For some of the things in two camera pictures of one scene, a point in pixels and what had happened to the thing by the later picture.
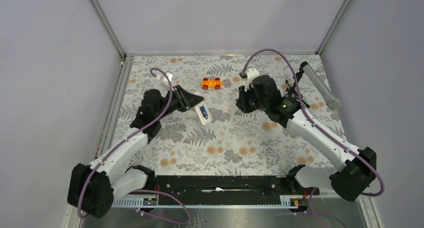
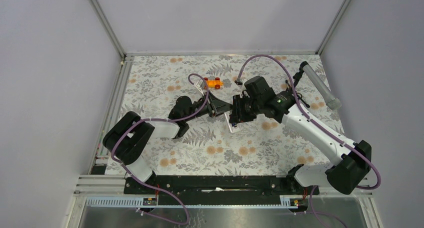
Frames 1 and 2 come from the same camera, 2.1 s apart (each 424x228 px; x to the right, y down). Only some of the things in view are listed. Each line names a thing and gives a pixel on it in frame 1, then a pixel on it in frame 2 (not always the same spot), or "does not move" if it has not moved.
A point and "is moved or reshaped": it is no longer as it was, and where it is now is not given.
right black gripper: (241, 102) -> (238, 115)
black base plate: (227, 185) does not move
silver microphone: (333, 103) does not move
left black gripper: (185, 99) -> (216, 106)
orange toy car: (216, 83) does not move
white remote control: (202, 111) is moved or reshaped
